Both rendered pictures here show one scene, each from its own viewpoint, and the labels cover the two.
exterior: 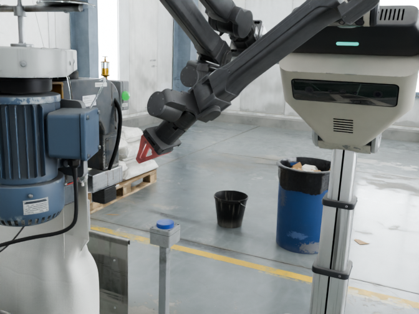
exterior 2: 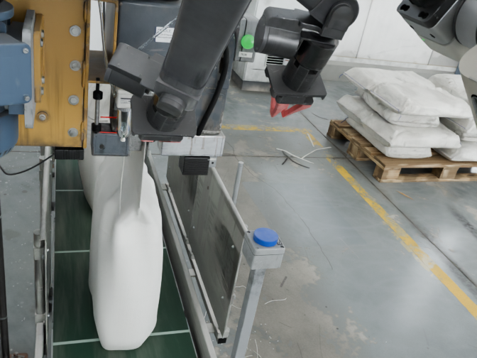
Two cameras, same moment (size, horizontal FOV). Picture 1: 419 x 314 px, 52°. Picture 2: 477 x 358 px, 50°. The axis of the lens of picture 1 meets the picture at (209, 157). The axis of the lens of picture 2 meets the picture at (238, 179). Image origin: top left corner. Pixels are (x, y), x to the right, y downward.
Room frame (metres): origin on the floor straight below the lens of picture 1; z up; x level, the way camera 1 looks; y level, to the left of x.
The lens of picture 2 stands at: (0.59, -0.50, 1.52)
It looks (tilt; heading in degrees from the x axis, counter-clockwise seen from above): 28 degrees down; 44
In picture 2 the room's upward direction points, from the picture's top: 11 degrees clockwise
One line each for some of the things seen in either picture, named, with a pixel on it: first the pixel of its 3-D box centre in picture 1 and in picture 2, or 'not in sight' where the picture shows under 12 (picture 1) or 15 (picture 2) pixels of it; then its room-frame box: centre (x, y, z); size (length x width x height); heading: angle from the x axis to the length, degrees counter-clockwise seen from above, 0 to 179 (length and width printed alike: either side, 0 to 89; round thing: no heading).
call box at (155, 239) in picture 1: (164, 233); (262, 248); (1.40, 0.14, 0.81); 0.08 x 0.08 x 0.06; 66
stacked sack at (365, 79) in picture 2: not in sight; (390, 81); (4.14, 1.49, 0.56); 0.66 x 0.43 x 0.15; 153
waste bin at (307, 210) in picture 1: (304, 204); not in sight; (3.20, -0.75, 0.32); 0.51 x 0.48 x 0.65; 156
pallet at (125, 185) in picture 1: (93, 183); (416, 148); (4.35, 1.20, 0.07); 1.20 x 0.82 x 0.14; 158
